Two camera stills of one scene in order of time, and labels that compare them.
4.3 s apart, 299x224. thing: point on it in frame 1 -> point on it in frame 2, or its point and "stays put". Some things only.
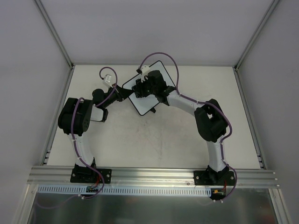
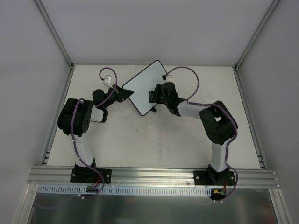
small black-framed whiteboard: [144, 104] stays put
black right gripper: [140, 88] -> [158, 94]
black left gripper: [117, 94] stays put
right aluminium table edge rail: [260, 154] stays put
